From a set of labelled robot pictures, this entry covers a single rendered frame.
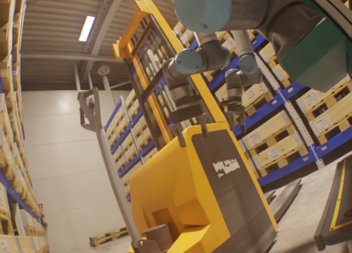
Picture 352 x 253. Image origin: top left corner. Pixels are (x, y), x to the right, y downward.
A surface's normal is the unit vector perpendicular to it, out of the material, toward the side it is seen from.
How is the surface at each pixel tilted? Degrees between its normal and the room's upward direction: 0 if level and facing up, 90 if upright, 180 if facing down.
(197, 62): 115
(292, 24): 70
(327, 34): 90
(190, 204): 90
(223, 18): 175
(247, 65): 94
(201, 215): 90
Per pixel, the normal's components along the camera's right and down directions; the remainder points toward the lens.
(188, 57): 0.22, -0.02
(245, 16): 0.40, 0.81
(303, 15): -0.54, -0.45
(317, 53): -0.76, 0.09
